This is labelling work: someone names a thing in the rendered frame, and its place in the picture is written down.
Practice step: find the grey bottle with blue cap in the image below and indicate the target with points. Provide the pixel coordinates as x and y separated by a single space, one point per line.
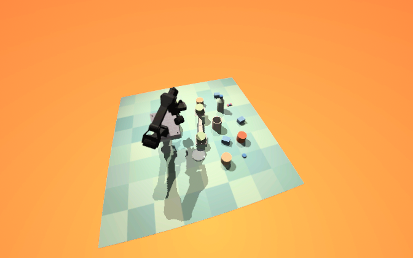
220 104

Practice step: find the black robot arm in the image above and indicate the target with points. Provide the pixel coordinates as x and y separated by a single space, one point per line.
167 101

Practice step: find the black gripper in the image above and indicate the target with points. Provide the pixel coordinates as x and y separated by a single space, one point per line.
179 118

